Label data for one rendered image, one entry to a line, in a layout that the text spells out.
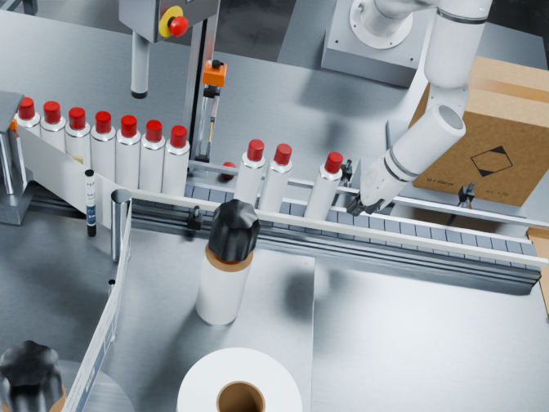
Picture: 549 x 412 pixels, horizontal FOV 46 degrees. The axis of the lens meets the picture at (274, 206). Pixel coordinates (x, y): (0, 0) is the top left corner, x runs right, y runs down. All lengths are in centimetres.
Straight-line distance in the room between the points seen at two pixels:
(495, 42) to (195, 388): 178
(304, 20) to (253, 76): 38
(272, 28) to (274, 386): 282
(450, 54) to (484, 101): 41
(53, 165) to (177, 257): 31
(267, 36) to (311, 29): 143
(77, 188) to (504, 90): 103
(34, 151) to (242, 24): 242
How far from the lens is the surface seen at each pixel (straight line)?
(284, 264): 143
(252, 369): 112
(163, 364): 127
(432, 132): 131
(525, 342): 160
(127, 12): 126
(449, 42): 124
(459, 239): 163
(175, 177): 143
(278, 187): 141
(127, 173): 145
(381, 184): 138
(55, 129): 142
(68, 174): 137
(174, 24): 120
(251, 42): 357
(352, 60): 204
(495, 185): 177
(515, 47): 252
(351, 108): 194
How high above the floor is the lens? 200
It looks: 47 degrees down
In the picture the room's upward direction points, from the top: 16 degrees clockwise
